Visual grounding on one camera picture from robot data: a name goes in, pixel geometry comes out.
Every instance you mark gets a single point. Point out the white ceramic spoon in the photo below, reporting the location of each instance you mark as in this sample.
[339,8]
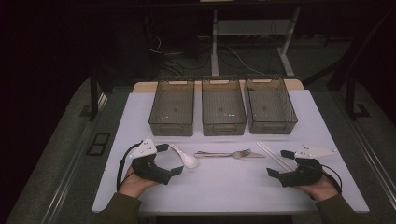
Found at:
[190,161]

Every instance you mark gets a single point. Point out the brown translucent plastic basket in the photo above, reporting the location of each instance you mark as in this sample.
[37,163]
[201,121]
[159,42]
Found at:
[270,105]
[223,107]
[172,107]

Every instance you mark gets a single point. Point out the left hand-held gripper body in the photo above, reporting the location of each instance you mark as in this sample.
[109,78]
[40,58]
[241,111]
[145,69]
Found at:
[146,168]

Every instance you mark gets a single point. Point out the white table mat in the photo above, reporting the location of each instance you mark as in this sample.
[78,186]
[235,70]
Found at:
[218,186]

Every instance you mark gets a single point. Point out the person's right hand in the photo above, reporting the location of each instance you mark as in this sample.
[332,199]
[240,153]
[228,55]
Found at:
[322,190]

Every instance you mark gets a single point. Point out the black metal stand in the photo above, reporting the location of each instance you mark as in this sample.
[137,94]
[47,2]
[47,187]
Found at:
[93,99]
[351,99]

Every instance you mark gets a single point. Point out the person's left hand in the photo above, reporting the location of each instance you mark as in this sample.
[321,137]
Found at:
[134,186]

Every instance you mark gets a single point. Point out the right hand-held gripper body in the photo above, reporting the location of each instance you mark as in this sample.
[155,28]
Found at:
[306,172]

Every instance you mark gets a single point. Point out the white metal desk frame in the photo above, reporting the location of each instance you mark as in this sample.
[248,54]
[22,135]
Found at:
[214,46]

